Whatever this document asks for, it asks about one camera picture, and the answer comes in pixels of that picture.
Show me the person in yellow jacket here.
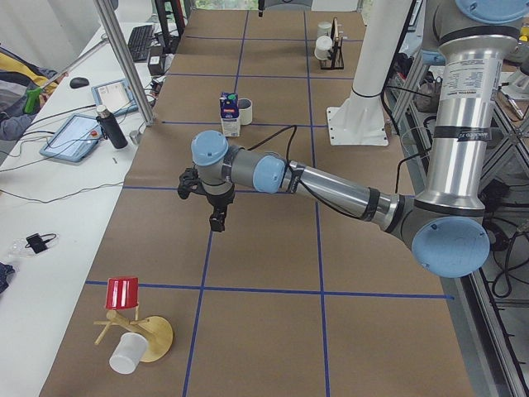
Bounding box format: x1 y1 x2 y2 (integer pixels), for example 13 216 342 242
1 48 61 141

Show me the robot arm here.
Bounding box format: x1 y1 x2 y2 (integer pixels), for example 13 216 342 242
178 1 528 278

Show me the black computer mouse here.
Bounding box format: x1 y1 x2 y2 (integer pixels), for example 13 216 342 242
69 77 90 89

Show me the black water bottle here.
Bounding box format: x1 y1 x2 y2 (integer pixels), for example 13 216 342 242
96 104 127 149

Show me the blue teach pendant tablet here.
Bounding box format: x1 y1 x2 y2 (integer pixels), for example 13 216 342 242
39 114 102 163

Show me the aluminium frame post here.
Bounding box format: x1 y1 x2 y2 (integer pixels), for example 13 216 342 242
93 0 155 127

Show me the wooden cup tree stand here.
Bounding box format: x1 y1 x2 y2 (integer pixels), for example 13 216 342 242
93 307 174 363

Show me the black keyboard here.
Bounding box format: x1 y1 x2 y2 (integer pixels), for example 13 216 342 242
127 25 155 62

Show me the white mug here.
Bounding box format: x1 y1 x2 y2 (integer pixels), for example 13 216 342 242
238 98 253 126

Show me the black wire cup rack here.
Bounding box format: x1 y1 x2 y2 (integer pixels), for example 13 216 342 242
317 17 345 70

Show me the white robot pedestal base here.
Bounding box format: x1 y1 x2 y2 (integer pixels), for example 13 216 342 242
326 0 414 146

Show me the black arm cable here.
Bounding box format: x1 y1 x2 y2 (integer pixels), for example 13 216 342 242
243 123 315 195

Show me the black small device with cable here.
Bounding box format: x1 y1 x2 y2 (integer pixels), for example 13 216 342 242
25 233 57 254

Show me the white plastic cup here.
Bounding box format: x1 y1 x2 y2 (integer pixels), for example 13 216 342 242
108 332 148 375

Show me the blue white milk carton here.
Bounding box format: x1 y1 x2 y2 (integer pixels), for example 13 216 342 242
219 92 241 137

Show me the red plastic cup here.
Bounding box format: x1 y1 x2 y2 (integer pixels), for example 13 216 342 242
105 276 139 310

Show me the white cup in rack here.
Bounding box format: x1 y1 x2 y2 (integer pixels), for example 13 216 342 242
314 36 333 60

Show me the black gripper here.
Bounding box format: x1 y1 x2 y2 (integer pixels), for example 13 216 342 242
177 168 235 232

